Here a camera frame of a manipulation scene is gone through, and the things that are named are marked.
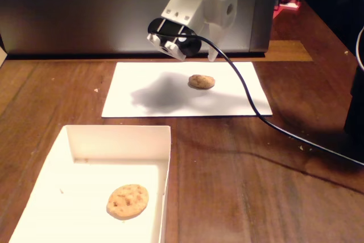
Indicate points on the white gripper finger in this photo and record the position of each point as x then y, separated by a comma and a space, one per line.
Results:
214, 43

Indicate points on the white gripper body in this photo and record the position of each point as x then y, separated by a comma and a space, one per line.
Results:
214, 7

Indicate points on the round chocolate chip mini cookie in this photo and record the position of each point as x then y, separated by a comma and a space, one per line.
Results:
128, 201
201, 81

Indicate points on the white cardboard box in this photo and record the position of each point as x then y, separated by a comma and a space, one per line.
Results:
71, 197

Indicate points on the red plastic object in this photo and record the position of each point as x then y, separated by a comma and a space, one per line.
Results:
287, 4

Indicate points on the white paper sheet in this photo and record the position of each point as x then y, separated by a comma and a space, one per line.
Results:
128, 75

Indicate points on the dark monitor panel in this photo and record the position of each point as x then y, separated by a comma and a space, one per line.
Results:
85, 12

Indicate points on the white object at table edge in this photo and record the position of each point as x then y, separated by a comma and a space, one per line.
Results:
2, 55

